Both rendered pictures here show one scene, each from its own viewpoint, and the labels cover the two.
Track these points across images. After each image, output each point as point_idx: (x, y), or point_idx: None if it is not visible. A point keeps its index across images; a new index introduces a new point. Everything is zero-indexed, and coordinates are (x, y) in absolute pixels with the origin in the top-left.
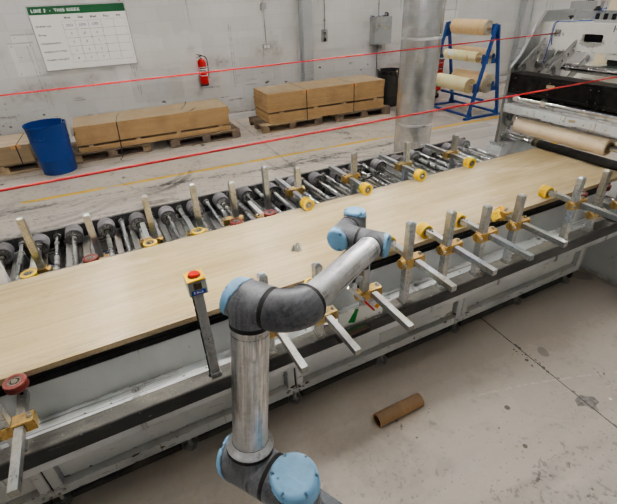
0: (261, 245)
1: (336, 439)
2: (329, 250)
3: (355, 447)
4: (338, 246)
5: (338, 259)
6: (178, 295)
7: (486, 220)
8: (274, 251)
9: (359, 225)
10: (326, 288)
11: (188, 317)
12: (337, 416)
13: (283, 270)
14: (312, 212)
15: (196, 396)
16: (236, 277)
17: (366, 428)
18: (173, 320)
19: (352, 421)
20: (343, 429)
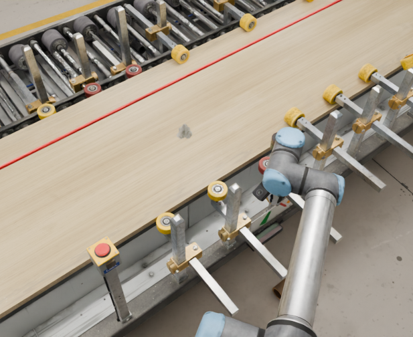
0: (138, 130)
1: (238, 319)
2: (225, 133)
3: (259, 325)
4: (278, 192)
5: (305, 248)
6: (56, 227)
7: (408, 86)
8: (158, 140)
9: (298, 158)
10: (311, 313)
11: (81, 262)
12: (234, 292)
13: (177, 172)
14: (188, 66)
15: None
16: (205, 322)
17: (266, 301)
18: (63, 269)
19: (251, 296)
20: (243, 306)
